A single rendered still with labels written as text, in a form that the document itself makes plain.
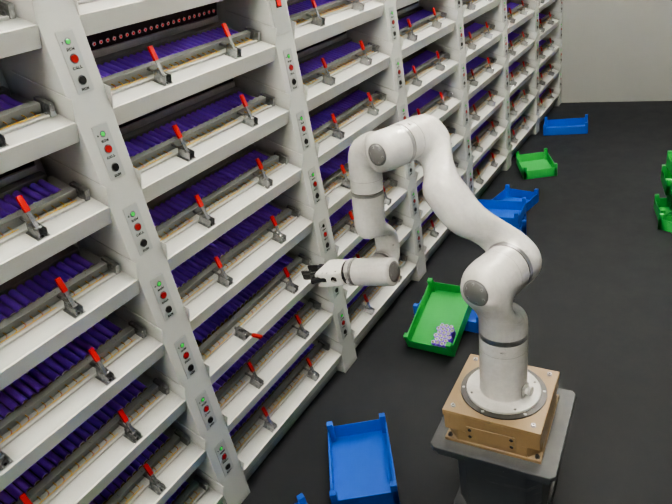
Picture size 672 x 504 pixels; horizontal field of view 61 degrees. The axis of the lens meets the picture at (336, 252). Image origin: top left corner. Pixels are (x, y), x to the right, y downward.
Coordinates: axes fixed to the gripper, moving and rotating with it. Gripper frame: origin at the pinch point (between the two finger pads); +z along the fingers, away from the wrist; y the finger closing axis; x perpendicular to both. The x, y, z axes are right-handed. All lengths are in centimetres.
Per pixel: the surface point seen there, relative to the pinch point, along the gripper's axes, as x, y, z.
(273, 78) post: 59, 16, 1
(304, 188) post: 23.0, 15.9, 4.3
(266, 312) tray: -6.7, -14.1, 11.3
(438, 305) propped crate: -51, 59, -6
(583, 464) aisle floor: -71, 6, -72
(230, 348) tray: -7.1, -32.8, 10.7
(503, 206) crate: -49, 153, -5
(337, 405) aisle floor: -57, -1, 11
